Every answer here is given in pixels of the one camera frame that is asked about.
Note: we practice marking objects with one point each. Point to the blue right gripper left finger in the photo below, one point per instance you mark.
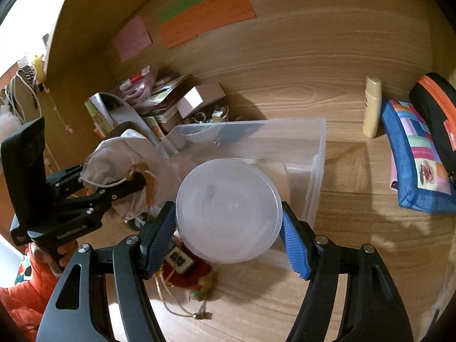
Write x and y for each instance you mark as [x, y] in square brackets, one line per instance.
[78, 307]

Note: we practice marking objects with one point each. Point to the white round plastic container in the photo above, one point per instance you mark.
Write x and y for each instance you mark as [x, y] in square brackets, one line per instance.
[228, 211]

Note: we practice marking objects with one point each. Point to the brown ceramic mug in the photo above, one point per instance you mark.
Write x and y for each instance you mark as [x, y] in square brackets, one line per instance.
[119, 129]

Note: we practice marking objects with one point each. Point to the white paper document holder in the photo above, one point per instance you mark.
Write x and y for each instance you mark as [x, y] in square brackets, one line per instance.
[120, 111]

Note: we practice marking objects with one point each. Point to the white drawstring cloth pouch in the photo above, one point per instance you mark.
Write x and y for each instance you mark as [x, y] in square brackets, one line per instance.
[116, 160]

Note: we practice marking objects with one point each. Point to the red drawstring pouch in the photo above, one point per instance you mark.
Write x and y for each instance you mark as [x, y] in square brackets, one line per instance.
[199, 279]

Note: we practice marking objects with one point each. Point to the pink small cardboard box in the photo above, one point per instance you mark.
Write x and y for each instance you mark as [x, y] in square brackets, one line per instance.
[199, 97]

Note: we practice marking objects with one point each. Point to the pink sticky note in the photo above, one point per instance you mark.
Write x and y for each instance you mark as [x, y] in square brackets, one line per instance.
[132, 39]

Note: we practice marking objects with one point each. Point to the mahjong tile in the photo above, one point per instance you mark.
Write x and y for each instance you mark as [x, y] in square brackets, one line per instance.
[178, 259]

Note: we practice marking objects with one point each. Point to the fruit pattern card box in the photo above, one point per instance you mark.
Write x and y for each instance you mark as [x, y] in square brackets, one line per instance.
[154, 126]

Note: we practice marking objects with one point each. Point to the yellow green spray bottle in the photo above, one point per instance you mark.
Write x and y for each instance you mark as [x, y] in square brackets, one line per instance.
[101, 118]

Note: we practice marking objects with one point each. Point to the orange jacket sleeve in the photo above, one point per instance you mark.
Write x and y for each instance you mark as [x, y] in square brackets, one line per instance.
[25, 302]

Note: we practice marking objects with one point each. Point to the stack of booklets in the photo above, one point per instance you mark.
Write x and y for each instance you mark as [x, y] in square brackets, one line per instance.
[149, 95]

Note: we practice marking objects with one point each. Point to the blue patchwork pencil case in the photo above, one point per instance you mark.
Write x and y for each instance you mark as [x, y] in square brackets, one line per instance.
[422, 182]

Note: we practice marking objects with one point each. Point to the black orange zip pouch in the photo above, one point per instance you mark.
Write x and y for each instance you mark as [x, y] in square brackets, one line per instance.
[434, 99]

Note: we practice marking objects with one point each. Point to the green sticky note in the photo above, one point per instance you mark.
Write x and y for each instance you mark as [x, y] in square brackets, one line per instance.
[175, 8]

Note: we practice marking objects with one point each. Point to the white plush toy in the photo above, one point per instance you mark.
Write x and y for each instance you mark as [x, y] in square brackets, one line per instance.
[9, 123]

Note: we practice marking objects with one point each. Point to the left hand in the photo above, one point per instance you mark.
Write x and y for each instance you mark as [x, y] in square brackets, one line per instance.
[56, 259]

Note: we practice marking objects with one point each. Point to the clear plastic storage bin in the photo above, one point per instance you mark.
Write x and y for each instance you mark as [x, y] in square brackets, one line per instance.
[291, 152]

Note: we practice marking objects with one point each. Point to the cream small lotion bottle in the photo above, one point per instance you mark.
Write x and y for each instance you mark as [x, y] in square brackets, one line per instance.
[373, 104]

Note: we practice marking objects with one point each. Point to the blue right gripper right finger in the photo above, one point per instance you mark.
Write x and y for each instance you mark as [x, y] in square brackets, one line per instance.
[373, 309]

